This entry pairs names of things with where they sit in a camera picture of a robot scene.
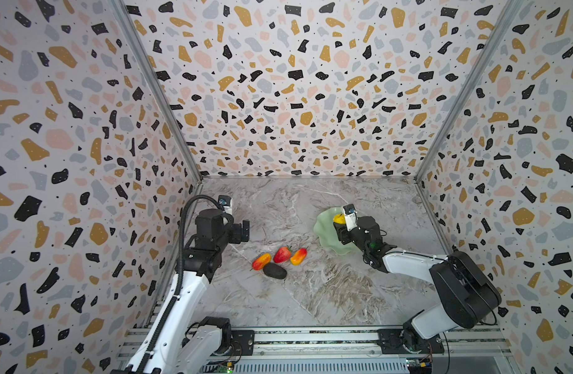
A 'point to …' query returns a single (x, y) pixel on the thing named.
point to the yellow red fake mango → (297, 259)
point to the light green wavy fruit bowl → (325, 231)
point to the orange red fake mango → (261, 261)
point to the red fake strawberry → (282, 254)
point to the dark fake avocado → (272, 269)
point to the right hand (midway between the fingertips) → (339, 216)
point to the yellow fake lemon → (339, 219)
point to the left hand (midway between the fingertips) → (231, 216)
